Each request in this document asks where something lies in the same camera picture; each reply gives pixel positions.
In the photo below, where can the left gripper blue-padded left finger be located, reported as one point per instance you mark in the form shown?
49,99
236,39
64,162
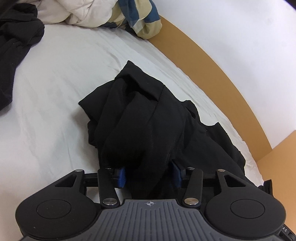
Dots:
108,180

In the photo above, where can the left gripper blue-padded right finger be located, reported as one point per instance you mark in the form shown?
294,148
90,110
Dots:
188,185

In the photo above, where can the small black garment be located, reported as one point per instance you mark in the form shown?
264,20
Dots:
138,125

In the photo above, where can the large black garment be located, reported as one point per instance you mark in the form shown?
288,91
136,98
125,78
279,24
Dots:
20,30

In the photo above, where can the white bed sheet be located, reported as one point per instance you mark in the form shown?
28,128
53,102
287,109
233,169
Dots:
44,130

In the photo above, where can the wooden bed footboard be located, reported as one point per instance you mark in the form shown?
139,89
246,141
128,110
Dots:
279,166

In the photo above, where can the white beige blue duvet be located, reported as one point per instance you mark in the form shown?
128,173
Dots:
140,18

